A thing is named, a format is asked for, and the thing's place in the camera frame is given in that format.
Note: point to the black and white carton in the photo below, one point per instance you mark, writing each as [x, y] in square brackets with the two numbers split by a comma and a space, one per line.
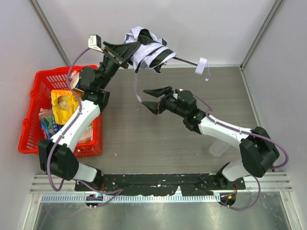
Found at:
[74, 82]

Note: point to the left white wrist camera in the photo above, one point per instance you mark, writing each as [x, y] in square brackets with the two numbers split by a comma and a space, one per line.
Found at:
[94, 42]

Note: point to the yellow Lay's chips bag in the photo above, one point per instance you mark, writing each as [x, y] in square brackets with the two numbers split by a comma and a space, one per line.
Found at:
[64, 104]

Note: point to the clear plastic water bottle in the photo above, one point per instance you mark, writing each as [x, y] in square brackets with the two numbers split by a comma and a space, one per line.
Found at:
[218, 148]

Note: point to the clear pink snack packet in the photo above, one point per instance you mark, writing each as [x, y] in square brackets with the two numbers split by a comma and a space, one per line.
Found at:
[45, 113]

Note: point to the white slotted cable duct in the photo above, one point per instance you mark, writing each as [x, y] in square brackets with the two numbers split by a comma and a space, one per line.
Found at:
[93, 198]

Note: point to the lavender folding umbrella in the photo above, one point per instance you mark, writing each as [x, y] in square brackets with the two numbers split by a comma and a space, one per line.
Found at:
[153, 53]

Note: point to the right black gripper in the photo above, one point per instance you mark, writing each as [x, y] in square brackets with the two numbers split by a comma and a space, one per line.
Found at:
[162, 102]

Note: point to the blue snack packet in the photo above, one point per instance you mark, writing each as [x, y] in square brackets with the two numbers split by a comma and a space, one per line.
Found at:
[49, 126]

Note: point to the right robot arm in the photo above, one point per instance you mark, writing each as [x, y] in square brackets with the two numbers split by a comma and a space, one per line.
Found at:
[258, 152]

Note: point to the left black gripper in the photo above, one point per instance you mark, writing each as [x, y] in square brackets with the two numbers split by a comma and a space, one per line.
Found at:
[114, 57]

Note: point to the red plastic basket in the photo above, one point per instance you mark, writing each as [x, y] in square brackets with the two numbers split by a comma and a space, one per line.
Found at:
[45, 81]

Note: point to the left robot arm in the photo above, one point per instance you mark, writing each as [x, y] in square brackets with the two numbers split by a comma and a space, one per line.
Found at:
[57, 154]

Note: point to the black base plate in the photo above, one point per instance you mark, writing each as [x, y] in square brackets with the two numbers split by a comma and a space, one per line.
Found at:
[190, 184]

